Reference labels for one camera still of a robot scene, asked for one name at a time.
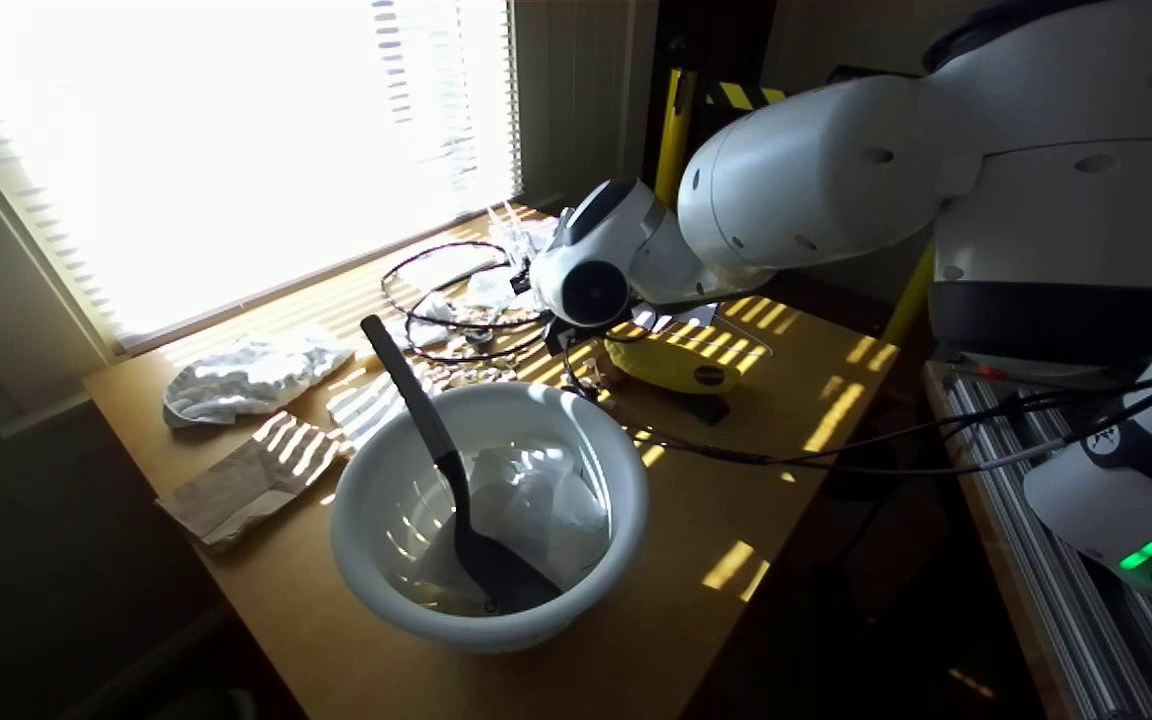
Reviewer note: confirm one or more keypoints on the white crumpled cloth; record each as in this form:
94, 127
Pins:
248, 377

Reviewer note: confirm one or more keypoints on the white plastic bowl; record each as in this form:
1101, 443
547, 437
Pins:
393, 519

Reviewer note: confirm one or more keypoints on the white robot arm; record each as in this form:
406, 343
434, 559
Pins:
1023, 156

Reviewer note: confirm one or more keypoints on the brown paper napkin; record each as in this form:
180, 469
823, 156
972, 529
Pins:
253, 480

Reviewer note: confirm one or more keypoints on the black plastic spatula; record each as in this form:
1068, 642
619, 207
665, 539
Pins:
504, 578

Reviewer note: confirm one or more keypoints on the white window blinds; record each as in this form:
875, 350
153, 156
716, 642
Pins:
180, 156

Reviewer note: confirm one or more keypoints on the yellow black safety barrier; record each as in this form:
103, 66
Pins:
685, 98

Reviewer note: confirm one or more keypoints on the yellow tape measure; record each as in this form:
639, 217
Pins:
668, 367

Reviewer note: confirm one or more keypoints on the white paper in bowl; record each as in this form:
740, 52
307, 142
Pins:
540, 505

